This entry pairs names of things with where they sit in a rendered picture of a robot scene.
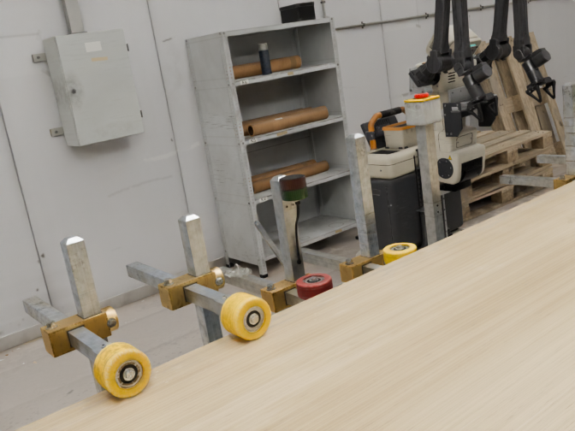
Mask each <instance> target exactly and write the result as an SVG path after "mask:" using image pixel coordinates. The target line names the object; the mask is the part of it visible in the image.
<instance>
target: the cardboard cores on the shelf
mask: <svg viewBox="0 0 575 431"><path fill-rule="evenodd" d="M270 65H271V71H272V73H274V72H279V71H283V70H289V69H293V68H300V66H301V58H300V56H298V55H297V56H287V57H282V58H276V59H271V60H270ZM233 71H234V79H235V80H237V79H241V78H246V77H251V76H256V75H260V74H262V70H261V64H260V62H251V63H246V64H241V65H236V66H233ZM328 116H329V112H328V110H327V108H326V106H319V107H316V108H312V107H308V108H304V109H303V108H301V109H294V110H290V111H286V112H282V113H278V114H274V115H267V116H263V117H259V118H256V119H251V120H248V121H243V122H242V126H243V132H244V136H247V135H250V136H251V137H253V136H257V135H260V134H264V133H271V132H274V131H278V130H282V129H285V128H289V127H296V126H299V125H303V124H306V123H310V122H314V121H321V120H324V119H327V118H328ZM328 170H329V164H328V162H327V161H321V162H316V161H315V160H314V159H311V160H309V161H305V162H300V163H296V164H294V165H290V166H287V167H284V168H279V169H275V170H272V171H269V172H266V173H262V174H257V175H253V176H251V177H252V187H253V192H254V194H255V193H258V192H262V191H265V190H268V189H271V187H270V180H271V179H272V178H273V177H274V176H277V175H280V174H282V175H286V176H287V175H291V174H304V175H305V177H309V176H312V175H314V174H319V173H322V172H325V171H328Z"/></svg>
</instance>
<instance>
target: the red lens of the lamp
mask: <svg viewBox="0 0 575 431"><path fill-rule="evenodd" d="M279 182H280V188H281V190H283V191H289V190H296V189H300V188H302V187H305V186H306V180H305V175H304V177H302V178H299V179H297V180H281V178H280V179H279Z"/></svg>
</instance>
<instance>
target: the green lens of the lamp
mask: <svg viewBox="0 0 575 431"><path fill-rule="evenodd" d="M281 194H282V200H283V201H295V200H301V199H303V198H307V197H308V191H307V186H306V187H305V188H303V189H300V190H297V191H291V192H284V191H282V190H281Z"/></svg>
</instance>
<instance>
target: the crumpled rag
mask: <svg viewBox="0 0 575 431"><path fill-rule="evenodd" d="M249 273H251V274H252V270H251V269H249V268H242V267H241V266H240V265H239V264H237V263H236V264H235V266H234V268H233V269H232V270H231V271H230V270H225V272H224V275H226V276H228V277H229V278H232V277H235V276H236V277H247V276H248V275H249Z"/></svg>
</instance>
